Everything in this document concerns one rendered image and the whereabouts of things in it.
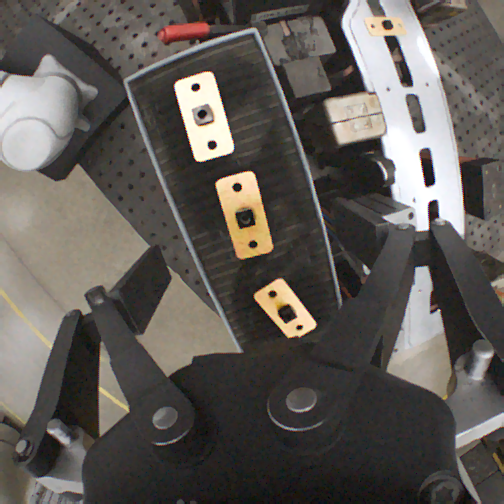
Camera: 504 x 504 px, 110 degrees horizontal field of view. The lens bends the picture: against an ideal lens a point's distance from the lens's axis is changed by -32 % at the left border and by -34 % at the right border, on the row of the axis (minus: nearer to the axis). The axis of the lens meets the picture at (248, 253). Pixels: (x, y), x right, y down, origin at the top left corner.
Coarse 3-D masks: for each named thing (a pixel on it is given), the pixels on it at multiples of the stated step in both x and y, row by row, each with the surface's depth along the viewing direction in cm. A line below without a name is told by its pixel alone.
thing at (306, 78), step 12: (300, 60) 25; (312, 60) 25; (288, 72) 26; (300, 72) 26; (312, 72) 26; (324, 72) 26; (288, 84) 27; (300, 84) 26; (312, 84) 26; (324, 84) 26; (288, 96) 30; (300, 96) 27; (312, 96) 28
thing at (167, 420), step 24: (96, 288) 12; (96, 312) 11; (120, 336) 9; (120, 360) 6; (144, 360) 6; (120, 384) 6; (144, 384) 5; (168, 384) 5; (144, 408) 4; (168, 408) 4; (192, 408) 4; (144, 432) 4; (168, 432) 4; (192, 432) 4; (168, 456) 4; (192, 456) 4
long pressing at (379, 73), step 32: (352, 0) 27; (384, 0) 27; (352, 32) 30; (416, 32) 29; (352, 64) 33; (384, 64) 32; (416, 64) 32; (384, 96) 34; (448, 128) 36; (416, 160) 38; (448, 160) 38; (416, 192) 41; (448, 192) 40; (416, 288) 48; (416, 320) 51
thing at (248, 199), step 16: (240, 176) 24; (224, 192) 25; (240, 192) 25; (256, 192) 25; (224, 208) 25; (240, 208) 25; (256, 208) 25; (240, 224) 25; (256, 224) 26; (240, 240) 26; (256, 240) 26; (240, 256) 27
